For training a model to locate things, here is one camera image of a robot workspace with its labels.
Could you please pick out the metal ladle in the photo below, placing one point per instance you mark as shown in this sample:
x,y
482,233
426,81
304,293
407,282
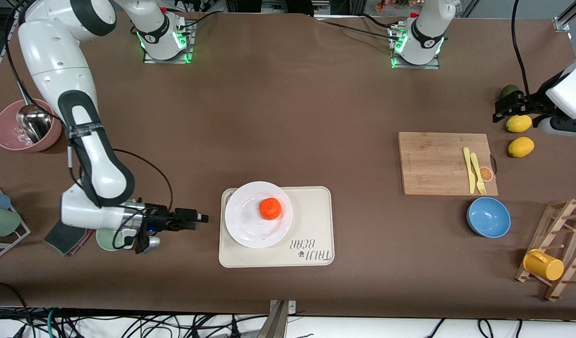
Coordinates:
x,y
34,122

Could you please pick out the cream tray with bear print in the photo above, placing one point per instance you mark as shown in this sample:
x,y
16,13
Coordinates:
x,y
311,211

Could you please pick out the wooden cup rack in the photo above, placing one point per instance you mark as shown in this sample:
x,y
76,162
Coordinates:
x,y
557,220

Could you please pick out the orange mandarin fruit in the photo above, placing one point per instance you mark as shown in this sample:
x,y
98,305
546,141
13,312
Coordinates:
x,y
271,209

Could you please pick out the orange slice toy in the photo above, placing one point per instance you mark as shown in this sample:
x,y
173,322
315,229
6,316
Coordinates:
x,y
487,174

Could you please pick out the pale green bowl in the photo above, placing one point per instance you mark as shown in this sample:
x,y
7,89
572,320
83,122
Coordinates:
x,y
104,239

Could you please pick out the wooden cutting board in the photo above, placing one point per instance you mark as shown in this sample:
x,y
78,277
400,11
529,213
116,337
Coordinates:
x,y
428,164

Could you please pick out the yellow lemon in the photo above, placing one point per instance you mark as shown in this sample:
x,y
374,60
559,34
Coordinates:
x,y
521,147
520,125

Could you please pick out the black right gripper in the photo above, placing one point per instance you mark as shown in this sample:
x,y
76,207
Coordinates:
x,y
162,219

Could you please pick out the aluminium frame profile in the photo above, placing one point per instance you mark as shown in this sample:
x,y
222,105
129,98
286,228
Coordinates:
x,y
561,22

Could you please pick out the yellow plastic fork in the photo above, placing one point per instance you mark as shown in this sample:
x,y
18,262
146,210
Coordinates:
x,y
478,173

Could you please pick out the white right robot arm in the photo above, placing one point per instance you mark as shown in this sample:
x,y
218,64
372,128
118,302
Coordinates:
x,y
53,61

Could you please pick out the blue bowl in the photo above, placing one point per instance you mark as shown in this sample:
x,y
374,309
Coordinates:
x,y
488,217

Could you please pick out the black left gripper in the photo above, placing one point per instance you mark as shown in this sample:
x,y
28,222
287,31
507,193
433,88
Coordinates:
x,y
531,106

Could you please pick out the dark green lime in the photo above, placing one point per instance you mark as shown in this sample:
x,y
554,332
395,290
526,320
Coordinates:
x,y
508,89

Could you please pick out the dark grey folded cloth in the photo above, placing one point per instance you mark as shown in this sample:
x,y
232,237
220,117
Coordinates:
x,y
65,239

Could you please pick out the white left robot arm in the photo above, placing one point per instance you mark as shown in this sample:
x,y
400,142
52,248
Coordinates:
x,y
426,28

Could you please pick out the white round plate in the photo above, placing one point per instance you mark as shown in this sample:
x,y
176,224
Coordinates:
x,y
245,220

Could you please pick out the yellow plastic knife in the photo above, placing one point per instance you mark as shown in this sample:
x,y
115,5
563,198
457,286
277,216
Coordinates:
x,y
468,169

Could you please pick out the aluminium table bracket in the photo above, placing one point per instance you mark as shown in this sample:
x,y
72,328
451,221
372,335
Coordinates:
x,y
279,319

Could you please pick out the yellow cup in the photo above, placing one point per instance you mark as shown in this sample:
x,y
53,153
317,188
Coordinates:
x,y
543,265

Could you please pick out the pink bowl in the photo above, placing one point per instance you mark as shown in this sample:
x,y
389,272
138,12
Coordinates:
x,y
6,131

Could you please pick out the pale green cup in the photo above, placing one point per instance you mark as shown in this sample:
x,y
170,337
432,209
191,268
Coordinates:
x,y
1,221

